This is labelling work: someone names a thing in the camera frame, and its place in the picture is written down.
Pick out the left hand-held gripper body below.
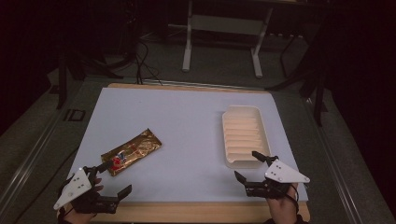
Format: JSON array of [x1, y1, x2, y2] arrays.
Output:
[[52, 167, 122, 216]]

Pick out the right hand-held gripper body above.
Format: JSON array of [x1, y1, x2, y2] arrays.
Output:
[[244, 156, 311, 200]]

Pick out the cream ribbed plastic tray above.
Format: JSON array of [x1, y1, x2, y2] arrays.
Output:
[[221, 105, 273, 170]]

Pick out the golden foil snack wrapper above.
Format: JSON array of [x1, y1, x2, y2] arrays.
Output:
[[100, 128, 163, 177]]

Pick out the person's left hand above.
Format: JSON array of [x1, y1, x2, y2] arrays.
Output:
[[57, 176, 105, 224]]

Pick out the person's right hand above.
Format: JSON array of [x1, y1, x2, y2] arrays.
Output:
[[265, 183, 302, 224]]

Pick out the white table mat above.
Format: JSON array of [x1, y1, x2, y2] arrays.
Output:
[[66, 87, 309, 203]]

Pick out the black metal stand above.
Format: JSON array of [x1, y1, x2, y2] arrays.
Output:
[[55, 46, 125, 110], [266, 18, 332, 127]]

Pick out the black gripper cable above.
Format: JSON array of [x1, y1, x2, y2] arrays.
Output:
[[288, 184, 301, 216]]

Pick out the aluminium rail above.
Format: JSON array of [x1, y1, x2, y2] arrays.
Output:
[[142, 78, 261, 91], [0, 106, 68, 213], [303, 97, 363, 224]]

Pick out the black square bracket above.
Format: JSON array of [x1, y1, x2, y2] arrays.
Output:
[[63, 108, 87, 122]]

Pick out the black floor cables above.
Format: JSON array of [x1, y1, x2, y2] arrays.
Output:
[[133, 39, 163, 86]]

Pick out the white metal table frame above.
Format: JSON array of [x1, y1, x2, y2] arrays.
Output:
[[181, 0, 275, 79]]

